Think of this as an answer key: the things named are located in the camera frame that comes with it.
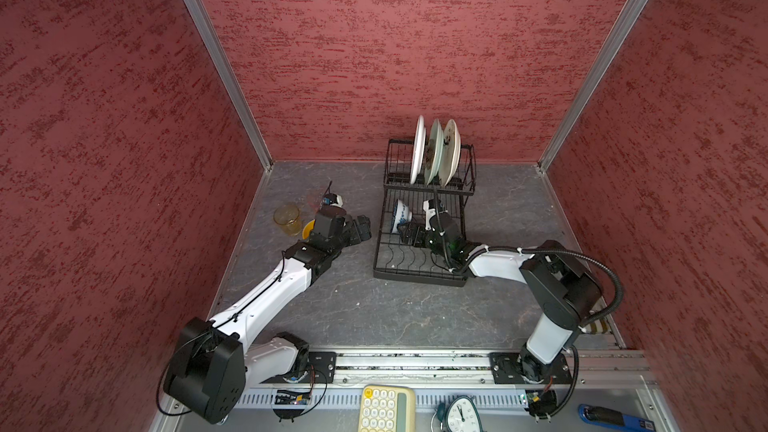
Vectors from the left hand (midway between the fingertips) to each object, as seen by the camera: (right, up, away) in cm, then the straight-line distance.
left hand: (357, 229), depth 85 cm
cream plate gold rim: (+25, +21, -10) cm, 34 cm away
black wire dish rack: (+12, -11, +8) cm, 18 cm away
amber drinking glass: (-27, +2, +19) cm, 33 cm away
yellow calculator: (+9, -40, -17) cm, 44 cm away
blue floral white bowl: (+13, +4, +7) cm, 16 cm away
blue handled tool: (+58, -40, -19) cm, 73 cm away
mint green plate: (+21, +22, -9) cm, 31 cm away
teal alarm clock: (+26, -39, -19) cm, 51 cm away
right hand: (+14, -2, +7) cm, 16 cm away
